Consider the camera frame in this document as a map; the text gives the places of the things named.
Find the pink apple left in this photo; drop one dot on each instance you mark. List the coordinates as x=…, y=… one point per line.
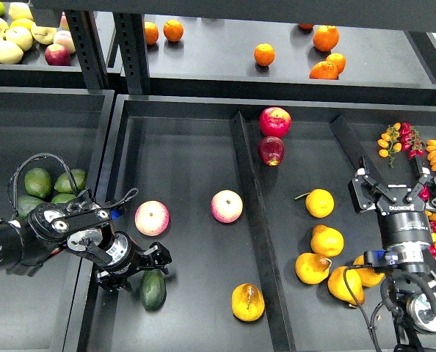
x=152, y=218

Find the dark green avocado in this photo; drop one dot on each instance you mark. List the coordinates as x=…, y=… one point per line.
x=152, y=290

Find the large orange upper right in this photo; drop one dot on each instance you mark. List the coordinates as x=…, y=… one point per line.
x=326, y=38

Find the black tray divider left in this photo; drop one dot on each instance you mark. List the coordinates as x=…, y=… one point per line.
x=269, y=275

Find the red chili pepper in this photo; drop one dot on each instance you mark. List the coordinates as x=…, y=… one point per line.
x=424, y=193

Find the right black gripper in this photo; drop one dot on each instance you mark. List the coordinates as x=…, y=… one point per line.
x=400, y=211

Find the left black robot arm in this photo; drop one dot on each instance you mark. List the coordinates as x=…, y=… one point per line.
x=81, y=227

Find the green avocado top right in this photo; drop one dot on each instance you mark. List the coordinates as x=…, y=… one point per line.
x=63, y=185

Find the pink apple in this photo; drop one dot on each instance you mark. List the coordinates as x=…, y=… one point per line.
x=226, y=206
x=152, y=218

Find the black upper shelf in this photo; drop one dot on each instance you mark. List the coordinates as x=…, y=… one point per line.
x=214, y=58

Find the dark red apple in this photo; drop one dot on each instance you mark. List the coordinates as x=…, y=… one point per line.
x=271, y=150

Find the red apple on shelf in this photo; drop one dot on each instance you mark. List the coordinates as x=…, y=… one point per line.
x=57, y=55

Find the red cherry tomato cluster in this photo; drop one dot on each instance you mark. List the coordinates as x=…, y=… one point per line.
x=411, y=141

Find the yellow pear with stem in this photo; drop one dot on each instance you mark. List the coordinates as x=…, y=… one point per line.
x=247, y=302

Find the large black centre tray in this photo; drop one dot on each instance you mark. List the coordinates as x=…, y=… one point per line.
x=180, y=152

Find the yellow pear middle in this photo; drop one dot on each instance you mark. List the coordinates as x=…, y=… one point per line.
x=326, y=240

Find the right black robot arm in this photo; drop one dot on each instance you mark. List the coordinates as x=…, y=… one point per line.
x=408, y=290

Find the yellow pear right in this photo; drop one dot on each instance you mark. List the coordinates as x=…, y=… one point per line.
x=368, y=276

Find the pink peach on shelf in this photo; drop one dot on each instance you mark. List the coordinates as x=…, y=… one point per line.
x=64, y=38

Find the black left tray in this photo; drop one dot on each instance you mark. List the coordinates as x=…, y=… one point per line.
x=44, y=312

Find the orange front right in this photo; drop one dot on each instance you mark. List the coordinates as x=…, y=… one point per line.
x=324, y=70

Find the orange centre shelf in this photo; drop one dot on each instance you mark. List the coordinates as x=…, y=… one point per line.
x=264, y=54

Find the orange cherry tomato vine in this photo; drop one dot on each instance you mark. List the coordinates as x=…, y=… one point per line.
x=389, y=143

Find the pink apple centre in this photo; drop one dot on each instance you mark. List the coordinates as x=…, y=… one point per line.
x=226, y=206

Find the black shelf upright post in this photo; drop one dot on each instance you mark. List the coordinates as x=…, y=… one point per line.
x=130, y=35

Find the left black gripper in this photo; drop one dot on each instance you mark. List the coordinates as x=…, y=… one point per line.
x=129, y=259

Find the small orange right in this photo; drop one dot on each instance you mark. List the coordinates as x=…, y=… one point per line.
x=339, y=60

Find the yellow pear bottom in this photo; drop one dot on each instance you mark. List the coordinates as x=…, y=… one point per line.
x=346, y=285

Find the bright red apple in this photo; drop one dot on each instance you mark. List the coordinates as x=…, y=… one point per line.
x=275, y=121

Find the yellow pear lower left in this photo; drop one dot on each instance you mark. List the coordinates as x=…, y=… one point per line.
x=312, y=268

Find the yellow pear with twig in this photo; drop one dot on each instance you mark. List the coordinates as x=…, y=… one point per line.
x=318, y=202

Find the green avocado pile middle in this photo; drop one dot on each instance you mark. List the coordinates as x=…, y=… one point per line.
x=63, y=198

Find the orange far left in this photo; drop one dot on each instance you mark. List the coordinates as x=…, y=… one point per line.
x=151, y=33

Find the green avocado lower right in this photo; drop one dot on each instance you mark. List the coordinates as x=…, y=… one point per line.
x=26, y=204

